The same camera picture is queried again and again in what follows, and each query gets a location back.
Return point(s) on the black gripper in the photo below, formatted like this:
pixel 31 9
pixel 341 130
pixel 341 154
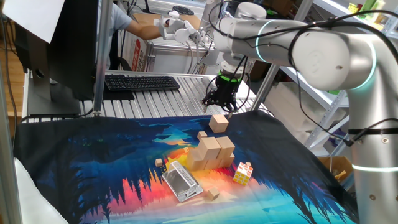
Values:
pixel 225 91

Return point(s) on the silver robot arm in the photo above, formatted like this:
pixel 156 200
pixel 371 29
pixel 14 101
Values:
pixel 326 53

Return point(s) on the person forearm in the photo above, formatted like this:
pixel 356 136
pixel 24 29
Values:
pixel 144 31

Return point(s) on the white foam pieces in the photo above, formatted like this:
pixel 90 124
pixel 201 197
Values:
pixel 289 105

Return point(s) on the Rubik's cube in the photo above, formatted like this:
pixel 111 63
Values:
pixel 243 174

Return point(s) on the black keyboard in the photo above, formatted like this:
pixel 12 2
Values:
pixel 140 83

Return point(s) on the silver metal mesh holder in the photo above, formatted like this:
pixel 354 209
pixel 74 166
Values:
pixel 180 185

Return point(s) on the white metal shelf rack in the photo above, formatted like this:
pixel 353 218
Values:
pixel 317 90

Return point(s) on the black round disc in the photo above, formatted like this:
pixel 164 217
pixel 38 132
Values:
pixel 183 10

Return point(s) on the green plastic object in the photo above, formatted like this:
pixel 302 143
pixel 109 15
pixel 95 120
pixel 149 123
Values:
pixel 334 92

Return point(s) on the cardboard box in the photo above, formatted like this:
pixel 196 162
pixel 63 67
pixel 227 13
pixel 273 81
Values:
pixel 339 163

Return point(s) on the person in blue shirt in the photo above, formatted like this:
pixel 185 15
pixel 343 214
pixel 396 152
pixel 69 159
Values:
pixel 119 17

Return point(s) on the colourful forest print cloth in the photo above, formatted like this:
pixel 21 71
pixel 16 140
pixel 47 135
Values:
pixel 93 161

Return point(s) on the black computer monitor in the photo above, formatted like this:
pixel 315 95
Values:
pixel 74 46

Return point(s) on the green yellow bottles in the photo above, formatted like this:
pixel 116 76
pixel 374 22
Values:
pixel 368 7

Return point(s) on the white paper sheet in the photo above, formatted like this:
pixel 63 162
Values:
pixel 34 15

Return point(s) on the aluminium vertical post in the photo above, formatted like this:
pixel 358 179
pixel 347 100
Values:
pixel 102 62

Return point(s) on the grey frame post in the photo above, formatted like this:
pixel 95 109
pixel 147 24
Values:
pixel 7 171

